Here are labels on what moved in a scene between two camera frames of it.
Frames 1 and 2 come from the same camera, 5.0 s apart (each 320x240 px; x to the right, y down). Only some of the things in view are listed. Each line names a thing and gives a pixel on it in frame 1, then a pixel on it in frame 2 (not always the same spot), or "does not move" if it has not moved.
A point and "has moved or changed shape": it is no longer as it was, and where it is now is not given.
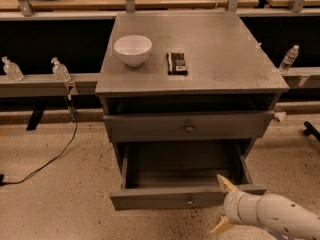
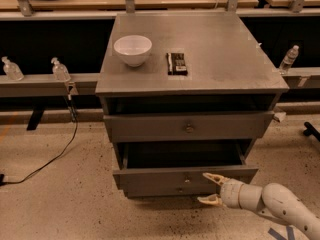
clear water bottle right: (289, 59) does not move
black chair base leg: (311, 130) does not move
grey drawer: (181, 175) has moved or changed shape
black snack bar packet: (176, 64) does not move
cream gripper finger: (222, 226) -> (213, 199)
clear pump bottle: (60, 71) does not move
